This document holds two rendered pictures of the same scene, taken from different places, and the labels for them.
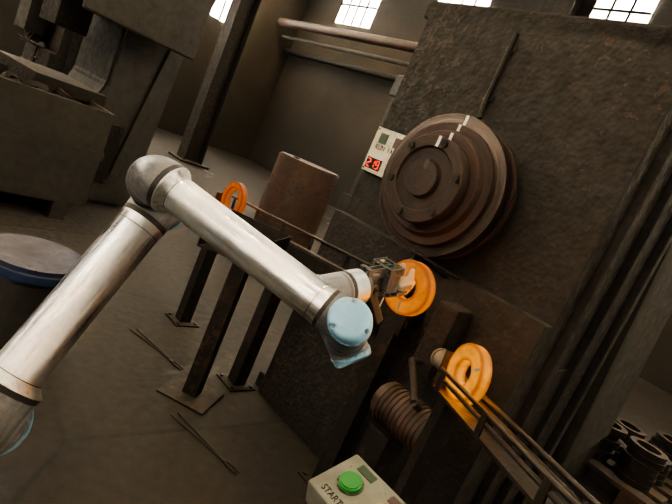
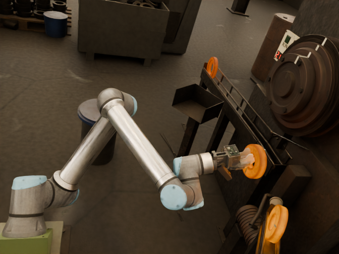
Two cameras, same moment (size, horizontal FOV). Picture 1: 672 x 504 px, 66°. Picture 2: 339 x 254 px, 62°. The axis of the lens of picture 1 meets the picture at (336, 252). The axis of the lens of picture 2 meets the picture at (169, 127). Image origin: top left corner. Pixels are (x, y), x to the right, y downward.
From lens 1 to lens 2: 0.69 m
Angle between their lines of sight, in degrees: 35
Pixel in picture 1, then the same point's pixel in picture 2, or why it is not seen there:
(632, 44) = not seen: outside the picture
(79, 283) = (85, 145)
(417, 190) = (279, 92)
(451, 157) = (301, 73)
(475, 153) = (321, 71)
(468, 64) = not seen: outside the picture
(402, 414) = (246, 227)
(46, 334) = (73, 166)
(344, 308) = (168, 191)
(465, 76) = not seen: outside the picture
